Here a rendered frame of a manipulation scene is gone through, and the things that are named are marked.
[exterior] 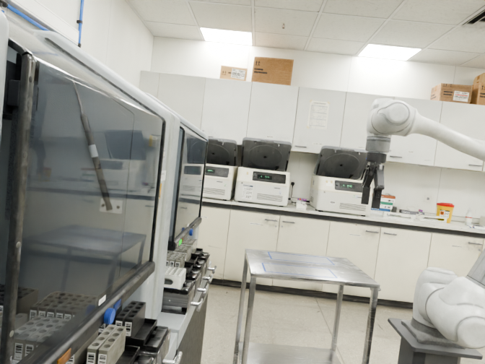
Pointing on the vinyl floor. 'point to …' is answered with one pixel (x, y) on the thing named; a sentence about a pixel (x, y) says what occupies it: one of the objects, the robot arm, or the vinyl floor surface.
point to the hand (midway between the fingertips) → (369, 203)
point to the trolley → (317, 272)
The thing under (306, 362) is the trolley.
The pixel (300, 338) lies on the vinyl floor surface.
